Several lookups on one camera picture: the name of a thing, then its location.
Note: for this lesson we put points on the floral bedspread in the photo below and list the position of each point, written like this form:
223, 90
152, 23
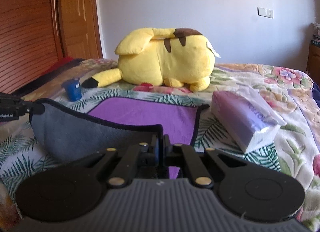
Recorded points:
287, 102

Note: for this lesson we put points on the wooden louvered wardrobe door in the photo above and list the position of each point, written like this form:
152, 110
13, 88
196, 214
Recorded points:
25, 29

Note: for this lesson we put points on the red and dark cloth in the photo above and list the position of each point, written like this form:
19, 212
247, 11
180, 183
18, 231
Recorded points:
62, 65

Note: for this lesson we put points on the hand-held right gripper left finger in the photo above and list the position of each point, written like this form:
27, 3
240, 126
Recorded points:
156, 152

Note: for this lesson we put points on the small blue cup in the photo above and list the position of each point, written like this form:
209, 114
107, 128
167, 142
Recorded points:
73, 90

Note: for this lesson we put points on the wooden panel door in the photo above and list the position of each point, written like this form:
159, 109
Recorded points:
78, 14

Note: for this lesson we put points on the purple and grey towel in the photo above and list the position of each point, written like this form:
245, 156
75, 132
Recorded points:
140, 115

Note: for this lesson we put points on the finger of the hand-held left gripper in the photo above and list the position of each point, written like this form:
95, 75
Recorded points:
33, 108

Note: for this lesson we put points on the white wall switch socket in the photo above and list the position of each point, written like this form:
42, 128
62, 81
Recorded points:
265, 12

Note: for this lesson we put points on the yellow plush toy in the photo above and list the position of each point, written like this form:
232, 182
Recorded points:
165, 59

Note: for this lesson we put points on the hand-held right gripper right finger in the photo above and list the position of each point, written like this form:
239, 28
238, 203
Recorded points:
166, 150

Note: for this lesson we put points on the stack of books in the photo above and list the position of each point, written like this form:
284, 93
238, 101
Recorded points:
316, 34

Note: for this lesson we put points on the wooden nightstand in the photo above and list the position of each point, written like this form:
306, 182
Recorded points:
314, 62

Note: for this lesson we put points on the purple tissue pack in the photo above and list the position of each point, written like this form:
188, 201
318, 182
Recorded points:
240, 119

